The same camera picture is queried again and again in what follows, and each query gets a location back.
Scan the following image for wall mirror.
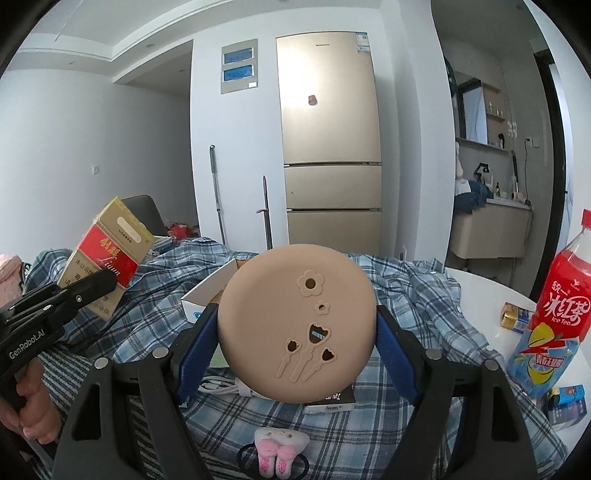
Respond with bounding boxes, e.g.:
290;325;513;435
462;80;490;145

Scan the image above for wall electrical panel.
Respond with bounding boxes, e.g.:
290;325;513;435
220;39;259;95

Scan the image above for grey mop handle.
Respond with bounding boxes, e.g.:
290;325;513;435
209;144;228;245

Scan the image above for white cardboard box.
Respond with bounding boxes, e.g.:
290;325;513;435
181;258;252;324

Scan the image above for round beige silicone pad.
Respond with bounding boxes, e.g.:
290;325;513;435
217;244;374;402

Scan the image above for small blue carton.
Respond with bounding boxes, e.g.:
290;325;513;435
542;385;587;432

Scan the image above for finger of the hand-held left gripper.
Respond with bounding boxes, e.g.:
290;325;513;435
0;269;117;334

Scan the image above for pink bunny hair tie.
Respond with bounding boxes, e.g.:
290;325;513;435
238;427;311;478

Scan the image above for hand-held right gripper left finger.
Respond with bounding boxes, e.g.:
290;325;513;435
51;302;222;480

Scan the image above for small black box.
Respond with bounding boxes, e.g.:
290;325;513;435
302;385;356;411

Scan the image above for red and gold cigarette carton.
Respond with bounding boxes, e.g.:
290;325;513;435
56;196;155;321

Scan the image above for blue plaid shirt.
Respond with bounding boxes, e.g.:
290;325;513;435
21;237;571;480

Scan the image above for grey chair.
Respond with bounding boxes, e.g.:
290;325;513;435
121;195;167;241

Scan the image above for pink cloth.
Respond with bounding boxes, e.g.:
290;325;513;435
0;255;24;301

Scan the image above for beige bathroom vanity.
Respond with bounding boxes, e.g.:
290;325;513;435
450;196;532;287

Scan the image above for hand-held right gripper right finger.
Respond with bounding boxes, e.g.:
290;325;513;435
376;305;539;480

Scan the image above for gold refrigerator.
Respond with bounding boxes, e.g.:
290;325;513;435
276;31;384;252

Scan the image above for dark blue clothes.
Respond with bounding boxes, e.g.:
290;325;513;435
455;178;492;213

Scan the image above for red iced tea bottle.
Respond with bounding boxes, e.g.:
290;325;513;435
508;208;591;400

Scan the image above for gold drink can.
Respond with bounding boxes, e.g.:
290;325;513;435
501;302;536;333

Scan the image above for white charging cable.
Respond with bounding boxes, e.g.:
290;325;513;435
198;375;259;398

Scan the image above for black standing pole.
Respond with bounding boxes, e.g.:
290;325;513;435
256;175;273;252

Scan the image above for person's left hand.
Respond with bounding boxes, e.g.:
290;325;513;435
0;362;63;446

